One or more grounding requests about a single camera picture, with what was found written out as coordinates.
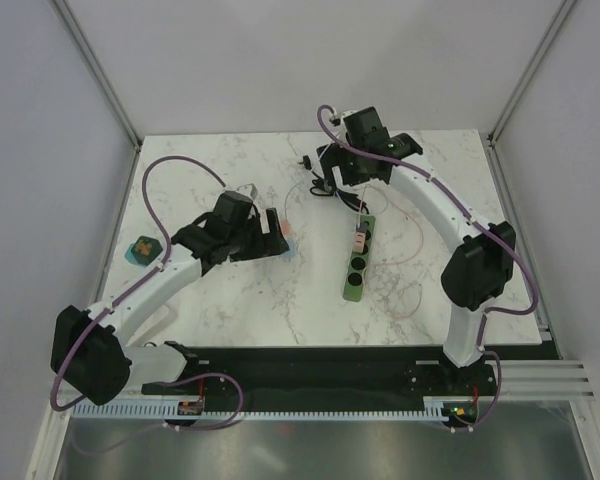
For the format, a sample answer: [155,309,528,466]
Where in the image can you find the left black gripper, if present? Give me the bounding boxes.
[228,208,288,262]

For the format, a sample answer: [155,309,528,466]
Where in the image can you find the pink usb charger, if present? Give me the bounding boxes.
[352,231,366,254]
[280,219,292,238]

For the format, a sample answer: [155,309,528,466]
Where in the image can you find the blue USB charger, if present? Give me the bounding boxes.
[283,239,296,258]

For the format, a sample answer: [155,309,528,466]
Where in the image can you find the green power strip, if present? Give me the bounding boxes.
[342,215,376,302]

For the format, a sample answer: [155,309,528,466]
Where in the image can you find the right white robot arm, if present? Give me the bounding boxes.
[317,105,518,394]

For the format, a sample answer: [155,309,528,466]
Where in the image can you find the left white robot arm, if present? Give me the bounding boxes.
[51,191,289,405]

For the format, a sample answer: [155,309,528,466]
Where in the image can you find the white power strip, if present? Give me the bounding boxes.
[128,304,178,346]

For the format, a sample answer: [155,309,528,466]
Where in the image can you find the teal block with orange top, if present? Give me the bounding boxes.
[124,235,163,267]

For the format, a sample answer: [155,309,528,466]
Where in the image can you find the black power cord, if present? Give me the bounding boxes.
[299,155,366,214]

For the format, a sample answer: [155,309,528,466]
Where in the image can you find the pink charging cable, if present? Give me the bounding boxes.
[282,182,429,321]

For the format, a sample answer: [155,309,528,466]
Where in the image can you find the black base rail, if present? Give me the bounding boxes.
[142,346,498,410]

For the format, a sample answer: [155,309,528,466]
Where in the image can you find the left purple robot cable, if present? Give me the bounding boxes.
[49,155,229,412]

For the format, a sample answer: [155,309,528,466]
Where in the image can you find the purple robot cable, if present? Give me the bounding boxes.
[49,155,229,412]
[315,104,541,401]

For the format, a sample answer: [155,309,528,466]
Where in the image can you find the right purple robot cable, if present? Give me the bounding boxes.
[315,104,541,401]

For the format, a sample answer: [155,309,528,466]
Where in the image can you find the white slotted cable duct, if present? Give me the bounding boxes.
[71,396,473,422]

